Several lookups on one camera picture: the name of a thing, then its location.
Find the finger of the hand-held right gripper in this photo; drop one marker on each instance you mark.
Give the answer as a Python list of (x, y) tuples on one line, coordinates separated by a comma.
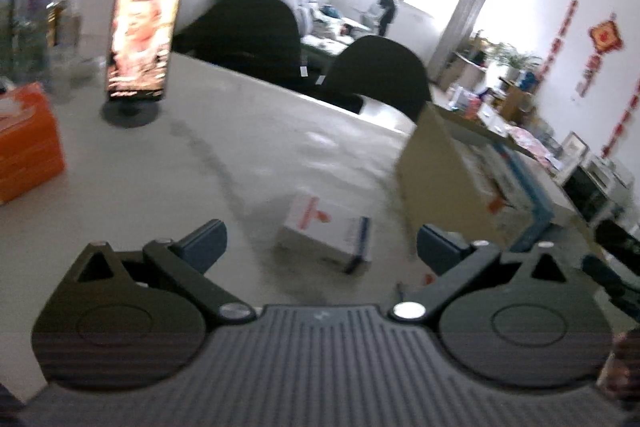
[(620, 237), (612, 282)]

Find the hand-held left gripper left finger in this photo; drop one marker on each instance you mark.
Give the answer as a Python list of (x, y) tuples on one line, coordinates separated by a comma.
[(205, 247)]

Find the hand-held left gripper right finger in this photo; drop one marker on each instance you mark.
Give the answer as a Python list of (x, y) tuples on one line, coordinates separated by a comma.
[(440, 249)]

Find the large cardboard box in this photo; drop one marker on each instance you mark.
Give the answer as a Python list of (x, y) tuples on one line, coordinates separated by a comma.
[(440, 172)]

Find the white box red logo blue band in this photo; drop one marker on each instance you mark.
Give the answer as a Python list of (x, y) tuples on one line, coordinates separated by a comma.
[(320, 227)]

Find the white marble desktop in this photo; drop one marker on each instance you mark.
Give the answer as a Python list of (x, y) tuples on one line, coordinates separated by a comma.
[(250, 142)]

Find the person's right hand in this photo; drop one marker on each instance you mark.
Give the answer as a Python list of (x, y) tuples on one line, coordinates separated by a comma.
[(627, 367)]

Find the white microwave oven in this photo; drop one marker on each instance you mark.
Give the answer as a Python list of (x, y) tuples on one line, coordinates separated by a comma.
[(595, 192)]

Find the floral cloth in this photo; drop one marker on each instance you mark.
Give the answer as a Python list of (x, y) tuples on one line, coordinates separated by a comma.
[(535, 147)]

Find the round black phone stand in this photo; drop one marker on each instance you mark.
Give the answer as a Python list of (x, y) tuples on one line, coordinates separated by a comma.
[(130, 114)]

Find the dark green chair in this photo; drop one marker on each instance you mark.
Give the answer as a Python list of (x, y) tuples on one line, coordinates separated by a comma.
[(385, 77), (250, 37)]

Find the wooden cabinet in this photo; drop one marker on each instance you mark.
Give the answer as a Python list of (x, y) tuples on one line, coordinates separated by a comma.
[(467, 67)]

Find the orange tissue box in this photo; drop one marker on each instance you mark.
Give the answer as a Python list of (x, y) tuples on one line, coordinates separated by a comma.
[(27, 147)]

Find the potted plant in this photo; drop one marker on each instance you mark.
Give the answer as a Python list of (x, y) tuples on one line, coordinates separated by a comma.
[(515, 59)]

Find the black smartphone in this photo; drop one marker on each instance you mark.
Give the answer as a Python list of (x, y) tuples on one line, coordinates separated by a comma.
[(142, 27)]

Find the grey curtain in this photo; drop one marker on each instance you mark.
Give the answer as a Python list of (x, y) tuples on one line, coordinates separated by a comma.
[(467, 17)]

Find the dark hanging jacket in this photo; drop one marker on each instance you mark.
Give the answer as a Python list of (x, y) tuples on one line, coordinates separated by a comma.
[(386, 12)]

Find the grey sofa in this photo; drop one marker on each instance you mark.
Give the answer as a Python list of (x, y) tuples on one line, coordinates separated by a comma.
[(310, 7)]

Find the small glass jar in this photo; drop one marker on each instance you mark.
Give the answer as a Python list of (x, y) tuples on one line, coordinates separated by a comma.
[(64, 24)]

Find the clear plastic bottle vase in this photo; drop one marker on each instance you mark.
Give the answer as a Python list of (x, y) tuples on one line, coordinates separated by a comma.
[(37, 17)]

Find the leaning picture frame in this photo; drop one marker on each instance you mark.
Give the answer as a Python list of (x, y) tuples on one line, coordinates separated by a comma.
[(575, 157)]

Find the red wall banner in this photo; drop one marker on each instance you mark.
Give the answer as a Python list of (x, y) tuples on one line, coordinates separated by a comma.
[(622, 117), (560, 37)]

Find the red knot wall ornament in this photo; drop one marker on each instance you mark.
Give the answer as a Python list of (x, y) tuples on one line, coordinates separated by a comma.
[(606, 36)]

